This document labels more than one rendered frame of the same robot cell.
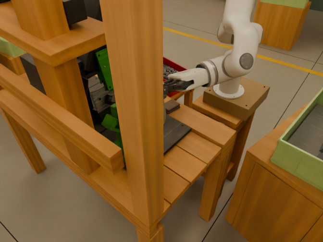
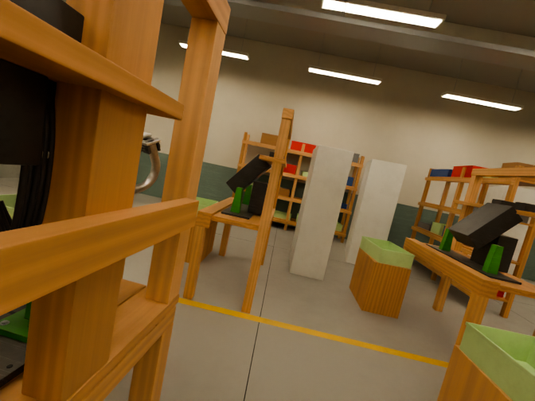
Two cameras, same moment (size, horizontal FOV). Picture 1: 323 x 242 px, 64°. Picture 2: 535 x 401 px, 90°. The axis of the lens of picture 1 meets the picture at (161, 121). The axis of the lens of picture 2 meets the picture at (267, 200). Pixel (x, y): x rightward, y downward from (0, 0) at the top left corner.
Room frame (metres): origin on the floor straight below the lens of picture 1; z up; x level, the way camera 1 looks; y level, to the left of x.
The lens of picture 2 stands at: (0.83, 1.02, 1.43)
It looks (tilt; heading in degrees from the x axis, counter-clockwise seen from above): 7 degrees down; 235
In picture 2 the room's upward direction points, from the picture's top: 12 degrees clockwise
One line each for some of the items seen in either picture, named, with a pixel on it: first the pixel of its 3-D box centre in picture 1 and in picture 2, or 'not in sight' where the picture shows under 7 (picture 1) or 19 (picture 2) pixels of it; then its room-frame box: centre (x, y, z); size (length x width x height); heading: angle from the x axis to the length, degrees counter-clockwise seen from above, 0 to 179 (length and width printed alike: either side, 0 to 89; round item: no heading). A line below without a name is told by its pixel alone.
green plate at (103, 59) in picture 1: (106, 66); not in sight; (1.22, 0.29, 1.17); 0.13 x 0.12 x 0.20; 49
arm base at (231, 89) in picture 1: (230, 77); not in sight; (1.32, -0.42, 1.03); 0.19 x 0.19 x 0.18
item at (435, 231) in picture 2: not in sight; (458, 225); (-5.08, -1.09, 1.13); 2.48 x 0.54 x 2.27; 52
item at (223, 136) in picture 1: (131, 95); not in sight; (1.43, 0.20, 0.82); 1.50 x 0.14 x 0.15; 49
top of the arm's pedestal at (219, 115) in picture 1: (225, 103); not in sight; (1.32, -0.42, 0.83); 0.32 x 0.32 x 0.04; 49
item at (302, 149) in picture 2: not in sight; (294, 185); (-3.64, -4.35, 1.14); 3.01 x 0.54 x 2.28; 142
